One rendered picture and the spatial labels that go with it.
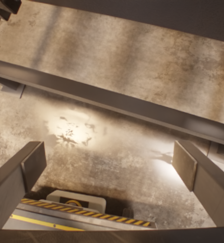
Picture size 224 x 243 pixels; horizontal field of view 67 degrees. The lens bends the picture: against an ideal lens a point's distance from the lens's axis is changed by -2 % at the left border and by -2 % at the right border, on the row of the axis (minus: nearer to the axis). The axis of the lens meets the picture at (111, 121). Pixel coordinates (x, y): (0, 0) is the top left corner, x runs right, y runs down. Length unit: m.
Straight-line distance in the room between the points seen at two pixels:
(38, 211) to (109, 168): 0.39
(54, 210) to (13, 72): 0.52
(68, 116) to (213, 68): 0.81
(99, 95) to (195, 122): 0.32
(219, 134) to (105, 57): 0.70
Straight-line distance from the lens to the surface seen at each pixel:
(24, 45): 1.25
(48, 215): 0.68
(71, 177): 0.96
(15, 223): 0.74
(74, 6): 0.20
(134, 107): 0.56
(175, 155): 0.17
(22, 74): 0.72
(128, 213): 0.82
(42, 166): 0.17
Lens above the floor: 0.89
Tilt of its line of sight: 80 degrees down
